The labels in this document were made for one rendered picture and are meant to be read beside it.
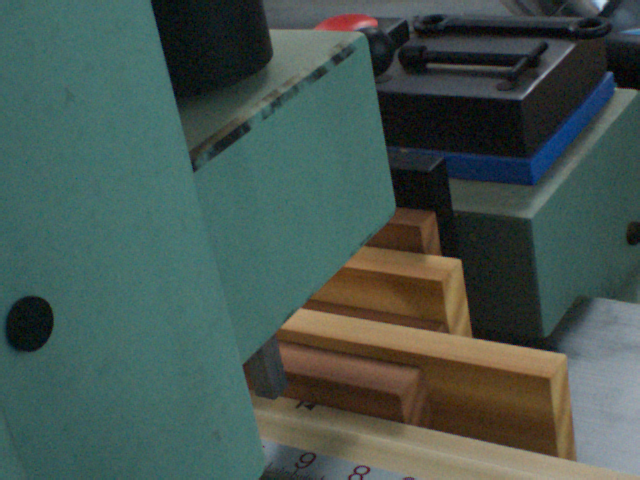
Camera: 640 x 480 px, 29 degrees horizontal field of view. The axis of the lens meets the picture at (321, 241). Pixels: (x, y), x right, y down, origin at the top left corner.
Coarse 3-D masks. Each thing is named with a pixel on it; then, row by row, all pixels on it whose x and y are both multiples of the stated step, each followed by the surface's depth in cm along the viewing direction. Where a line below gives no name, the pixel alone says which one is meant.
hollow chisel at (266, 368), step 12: (276, 336) 43; (264, 348) 43; (276, 348) 44; (252, 360) 43; (264, 360) 43; (276, 360) 44; (252, 372) 44; (264, 372) 43; (276, 372) 44; (264, 384) 44; (276, 384) 44; (264, 396) 44; (276, 396) 44
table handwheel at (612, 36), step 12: (612, 36) 68; (624, 36) 67; (636, 36) 67; (612, 48) 67; (624, 48) 67; (636, 48) 67; (612, 60) 67; (624, 60) 67; (636, 60) 67; (624, 72) 67; (636, 72) 67; (624, 84) 68; (636, 84) 68
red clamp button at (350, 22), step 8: (336, 16) 57; (344, 16) 57; (352, 16) 56; (360, 16) 56; (320, 24) 56; (328, 24) 56; (336, 24) 56; (344, 24) 55; (352, 24) 55; (360, 24) 55; (368, 24) 55; (376, 24) 56
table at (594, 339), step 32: (576, 320) 54; (608, 320) 53; (576, 352) 52; (608, 352) 51; (576, 384) 50; (608, 384) 49; (576, 416) 48; (608, 416) 48; (576, 448) 46; (608, 448) 46
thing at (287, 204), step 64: (320, 64) 39; (192, 128) 35; (256, 128) 36; (320, 128) 39; (256, 192) 36; (320, 192) 39; (384, 192) 43; (256, 256) 37; (320, 256) 40; (256, 320) 37
